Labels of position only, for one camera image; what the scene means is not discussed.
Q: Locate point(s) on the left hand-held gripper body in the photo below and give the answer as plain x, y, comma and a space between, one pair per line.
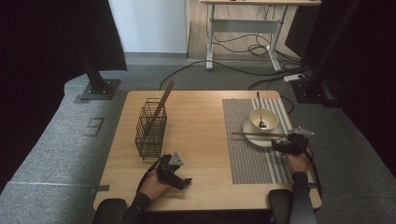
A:
165, 172

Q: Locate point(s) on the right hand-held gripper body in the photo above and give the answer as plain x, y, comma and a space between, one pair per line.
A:
295, 146

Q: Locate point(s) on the white plate with dark rim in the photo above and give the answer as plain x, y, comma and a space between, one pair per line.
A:
261, 141

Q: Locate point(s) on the wooden chopstick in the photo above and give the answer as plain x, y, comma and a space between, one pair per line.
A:
165, 96
255, 134

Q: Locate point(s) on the person's right hand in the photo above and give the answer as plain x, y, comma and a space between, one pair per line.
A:
299, 163

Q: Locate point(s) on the person's left hand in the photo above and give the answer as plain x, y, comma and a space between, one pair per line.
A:
152, 186

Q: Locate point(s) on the cream ceramic bowl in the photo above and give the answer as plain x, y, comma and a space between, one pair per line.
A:
271, 119

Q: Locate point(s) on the grey striped woven placemat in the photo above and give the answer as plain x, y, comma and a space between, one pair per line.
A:
249, 161

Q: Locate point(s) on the black spoon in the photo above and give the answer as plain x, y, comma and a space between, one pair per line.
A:
258, 102

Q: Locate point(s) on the black metal stand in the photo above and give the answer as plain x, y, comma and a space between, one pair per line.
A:
311, 93

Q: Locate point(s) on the black chair armrest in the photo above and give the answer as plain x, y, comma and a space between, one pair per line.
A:
110, 211
280, 205

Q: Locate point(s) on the white power strip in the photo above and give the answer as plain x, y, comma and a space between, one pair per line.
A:
294, 77

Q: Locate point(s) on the grey floor socket cover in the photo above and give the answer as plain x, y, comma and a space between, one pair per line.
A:
94, 126

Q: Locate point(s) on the black stand base left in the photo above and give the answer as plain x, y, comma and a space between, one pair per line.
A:
99, 88

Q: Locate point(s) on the black curtain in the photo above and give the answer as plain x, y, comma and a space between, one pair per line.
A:
46, 46
373, 62

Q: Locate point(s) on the white desk frame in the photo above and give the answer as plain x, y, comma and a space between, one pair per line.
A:
243, 26

